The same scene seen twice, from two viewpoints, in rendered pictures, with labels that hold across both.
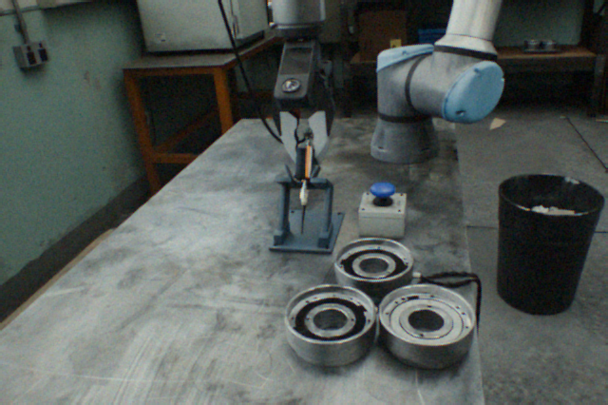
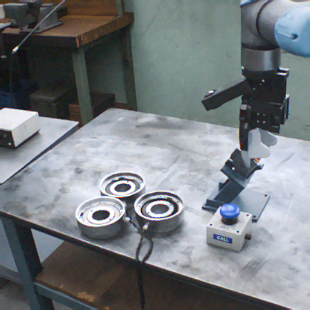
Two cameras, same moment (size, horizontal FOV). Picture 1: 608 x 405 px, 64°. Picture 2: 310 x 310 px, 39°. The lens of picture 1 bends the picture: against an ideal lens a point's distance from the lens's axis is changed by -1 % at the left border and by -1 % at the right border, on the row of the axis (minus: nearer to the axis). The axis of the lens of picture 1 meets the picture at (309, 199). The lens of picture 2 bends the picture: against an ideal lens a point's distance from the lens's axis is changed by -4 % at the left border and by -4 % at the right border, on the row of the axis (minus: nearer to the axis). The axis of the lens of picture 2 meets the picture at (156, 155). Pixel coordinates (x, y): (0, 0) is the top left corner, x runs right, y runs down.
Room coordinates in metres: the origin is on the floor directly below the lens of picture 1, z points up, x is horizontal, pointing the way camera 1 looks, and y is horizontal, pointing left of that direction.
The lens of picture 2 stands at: (0.76, -0.82, 1.40)
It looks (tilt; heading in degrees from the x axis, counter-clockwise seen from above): 30 degrees down; 106
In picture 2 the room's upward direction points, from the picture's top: 5 degrees counter-clockwise
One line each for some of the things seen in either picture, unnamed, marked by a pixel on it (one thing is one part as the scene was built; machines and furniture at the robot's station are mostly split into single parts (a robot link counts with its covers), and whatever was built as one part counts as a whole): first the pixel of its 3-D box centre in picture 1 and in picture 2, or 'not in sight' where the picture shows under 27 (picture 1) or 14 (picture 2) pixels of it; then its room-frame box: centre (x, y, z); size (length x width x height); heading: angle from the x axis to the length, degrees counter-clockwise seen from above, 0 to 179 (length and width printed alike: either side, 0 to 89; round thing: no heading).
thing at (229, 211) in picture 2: (383, 199); (229, 218); (0.70, -0.12, 0.85); 0.04 x 0.04 x 0.05
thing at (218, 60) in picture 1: (231, 101); not in sight; (3.28, 0.47, 0.39); 1.50 x 0.62 x 0.78; 165
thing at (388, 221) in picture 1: (383, 212); (232, 228); (0.71, -0.12, 0.82); 0.08 x 0.07 x 0.05; 165
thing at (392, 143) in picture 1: (405, 130); not in sight; (1.03, -0.22, 0.85); 0.15 x 0.15 x 0.10
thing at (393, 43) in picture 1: (384, 32); not in sight; (4.11, -0.71, 0.64); 0.49 x 0.40 x 0.37; 80
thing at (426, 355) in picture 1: (426, 326); (101, 218); (0.43, -0.12, 0.82); 0.10 x 0.10 x 0.04
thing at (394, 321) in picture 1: (426, 326); (101, 218); (0.43, -0.12, 0.82); 0.08 x 0.08 x 0.02
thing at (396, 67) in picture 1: (408, 78); not in sight; (1.03, -0.23, 0.97); 0.13 x 0.12 x 0.14; 31
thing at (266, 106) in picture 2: (303, 66); (263, 97); (0.75, -0.01, 1.06); 0.09 x 0.08 x 0.12; 165
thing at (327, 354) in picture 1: (331, 324); (122, 190); (0.45, -0.01, 0.82); 0.10 x 0.10 x 0.04
